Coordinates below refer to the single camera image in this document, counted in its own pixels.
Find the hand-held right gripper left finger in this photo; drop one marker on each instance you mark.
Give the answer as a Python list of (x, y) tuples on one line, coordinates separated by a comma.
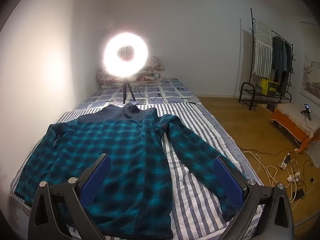
[(96, 182)]

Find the folded floral quilt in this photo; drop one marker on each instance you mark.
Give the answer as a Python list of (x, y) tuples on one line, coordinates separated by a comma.
[(155, 67)]

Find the black power adapter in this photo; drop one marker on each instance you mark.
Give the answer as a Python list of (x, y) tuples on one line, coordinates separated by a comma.
[(298, 194)]

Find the teal plaid fleece jacket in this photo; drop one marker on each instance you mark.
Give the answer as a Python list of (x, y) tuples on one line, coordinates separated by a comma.
[(125, 150)]

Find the striped towel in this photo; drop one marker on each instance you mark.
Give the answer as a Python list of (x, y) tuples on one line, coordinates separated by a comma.
[(262, 50)]

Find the grey striped bed sheet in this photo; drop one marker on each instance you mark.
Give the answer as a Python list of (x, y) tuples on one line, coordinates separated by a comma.
[(190, 205)]

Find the orange stool with cloth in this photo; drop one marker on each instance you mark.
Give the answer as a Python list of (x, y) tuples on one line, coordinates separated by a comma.
[(290, 125)]

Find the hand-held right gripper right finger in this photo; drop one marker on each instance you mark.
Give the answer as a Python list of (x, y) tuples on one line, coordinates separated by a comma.
[(228, 180)]

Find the black clothes rack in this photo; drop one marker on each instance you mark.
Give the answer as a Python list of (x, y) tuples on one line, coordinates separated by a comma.
[(246, 90)]

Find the white power strip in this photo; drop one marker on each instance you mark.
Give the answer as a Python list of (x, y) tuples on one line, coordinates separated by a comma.
[(285, 161), (293, 177)]

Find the dark hanging clothes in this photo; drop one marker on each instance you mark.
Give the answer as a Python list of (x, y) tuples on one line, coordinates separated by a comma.
[(281, 62)]

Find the yellow box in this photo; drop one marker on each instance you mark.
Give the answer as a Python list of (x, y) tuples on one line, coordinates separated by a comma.
[(270, 86)]

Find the blue patterned bed cover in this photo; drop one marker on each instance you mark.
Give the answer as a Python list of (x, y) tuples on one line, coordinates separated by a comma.
[(170, 87)]

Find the black light tripod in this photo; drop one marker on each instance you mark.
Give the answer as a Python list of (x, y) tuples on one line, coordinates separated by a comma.
[(124, 90)]

